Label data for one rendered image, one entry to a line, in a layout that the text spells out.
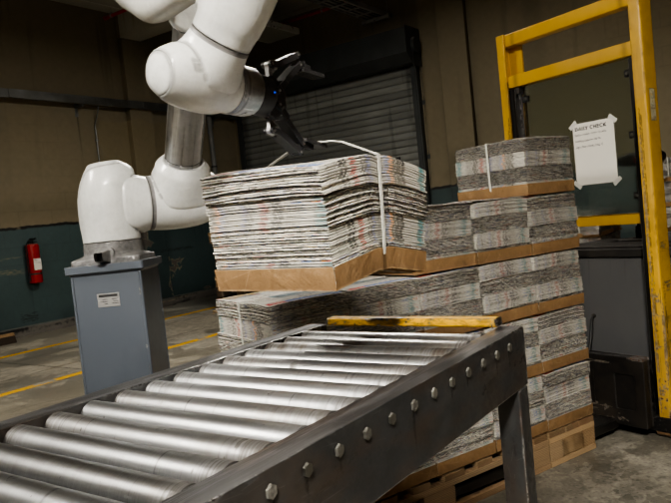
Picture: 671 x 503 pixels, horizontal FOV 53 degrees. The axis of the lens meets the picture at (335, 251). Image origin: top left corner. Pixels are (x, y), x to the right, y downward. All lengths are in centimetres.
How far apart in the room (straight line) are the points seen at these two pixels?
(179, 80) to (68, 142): 850
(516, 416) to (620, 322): 196
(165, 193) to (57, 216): 747
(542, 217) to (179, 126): 151
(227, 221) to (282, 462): 63
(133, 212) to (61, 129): 770
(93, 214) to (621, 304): 235
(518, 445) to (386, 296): 89
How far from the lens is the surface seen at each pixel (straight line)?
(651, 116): 305
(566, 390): 291
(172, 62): 110
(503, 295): 258
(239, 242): 130
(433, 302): 234
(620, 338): 338
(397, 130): 973
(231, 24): 110
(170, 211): 191
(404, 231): 140
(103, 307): 188
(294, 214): 121
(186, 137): 184
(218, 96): 114
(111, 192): 188
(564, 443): 293
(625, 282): 331
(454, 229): 242
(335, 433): 86
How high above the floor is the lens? 106
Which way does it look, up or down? 3 degrees down
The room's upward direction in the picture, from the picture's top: 6 degrees counter-clockwise
